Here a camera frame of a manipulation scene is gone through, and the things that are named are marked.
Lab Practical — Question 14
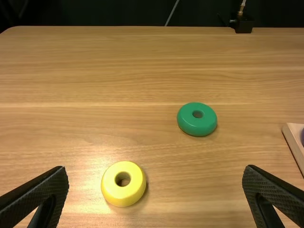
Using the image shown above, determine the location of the black clamp stand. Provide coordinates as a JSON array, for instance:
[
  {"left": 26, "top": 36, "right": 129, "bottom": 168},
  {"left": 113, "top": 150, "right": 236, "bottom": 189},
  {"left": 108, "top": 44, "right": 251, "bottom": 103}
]
[{"left": 217, "top": 0, "right": 255, "bottom": 34}]

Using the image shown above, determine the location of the wooden peg base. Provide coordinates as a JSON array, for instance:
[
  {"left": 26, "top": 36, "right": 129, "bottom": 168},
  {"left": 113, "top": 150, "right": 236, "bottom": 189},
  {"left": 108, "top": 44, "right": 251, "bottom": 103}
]
[{"left": 281, "top": 122, "right": 304, "bottom": 178}]

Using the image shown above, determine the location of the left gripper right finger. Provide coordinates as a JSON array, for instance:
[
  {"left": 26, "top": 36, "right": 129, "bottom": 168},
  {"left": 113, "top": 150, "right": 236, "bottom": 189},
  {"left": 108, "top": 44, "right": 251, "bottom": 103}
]
[{"left": 242, "top": 164, "right": 304, "bottom": 228}]

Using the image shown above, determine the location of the grey cable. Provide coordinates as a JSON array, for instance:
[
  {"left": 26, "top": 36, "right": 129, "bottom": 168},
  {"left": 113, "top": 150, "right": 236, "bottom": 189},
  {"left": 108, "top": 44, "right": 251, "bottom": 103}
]
[{"left": 164, "top": 0, "right": 181, "bottom": 27}]

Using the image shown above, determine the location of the dark green ring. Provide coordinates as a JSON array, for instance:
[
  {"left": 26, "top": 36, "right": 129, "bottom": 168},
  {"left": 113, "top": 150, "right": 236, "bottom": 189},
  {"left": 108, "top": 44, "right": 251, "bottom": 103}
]
[{"left": 176, "top": 102, "right": 218, "bottom": 138}]

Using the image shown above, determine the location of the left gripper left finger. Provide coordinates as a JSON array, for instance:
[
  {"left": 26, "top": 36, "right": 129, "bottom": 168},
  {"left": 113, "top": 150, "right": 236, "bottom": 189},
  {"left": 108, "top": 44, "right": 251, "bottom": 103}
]
[{"left": 0, "top": 165, "right": 70, "bottom": 228}]

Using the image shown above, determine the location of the yellow ring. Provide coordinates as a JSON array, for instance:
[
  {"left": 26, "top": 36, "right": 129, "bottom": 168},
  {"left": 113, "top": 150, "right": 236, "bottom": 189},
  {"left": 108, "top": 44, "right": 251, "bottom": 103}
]
[{"left": 100, "top": 160, "right": 147, "bottom": 208}]

